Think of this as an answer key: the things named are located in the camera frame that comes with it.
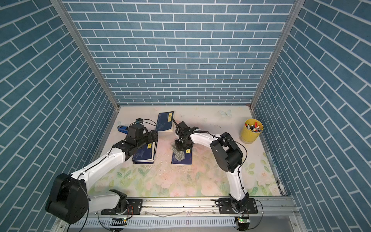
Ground blue book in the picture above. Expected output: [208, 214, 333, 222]
[156, 111, 174, 132]
[171, 148, 192, 165]
[132, 142, 157, 164]

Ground grey striped cloth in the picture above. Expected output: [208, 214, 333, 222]
[171, 143, 186, 161]

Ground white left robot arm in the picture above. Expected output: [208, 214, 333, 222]
[45, 124, 158, 224]

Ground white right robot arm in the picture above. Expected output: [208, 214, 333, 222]
[172, 120, 250, 213]

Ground blue black stapler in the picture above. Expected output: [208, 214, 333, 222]
[117, 125, 128, 134]

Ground yellow pen cup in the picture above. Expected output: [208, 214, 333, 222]
[240, 119, 264, 144]

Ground pens in cup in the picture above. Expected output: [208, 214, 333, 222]
[245, 122, 262, 133]

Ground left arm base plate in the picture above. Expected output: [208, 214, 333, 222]
[100, 199, 143, 216]

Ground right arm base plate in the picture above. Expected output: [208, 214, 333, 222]
[215, 198, 258, 215]

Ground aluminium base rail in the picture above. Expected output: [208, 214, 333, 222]
[76, 196, 299, 224]

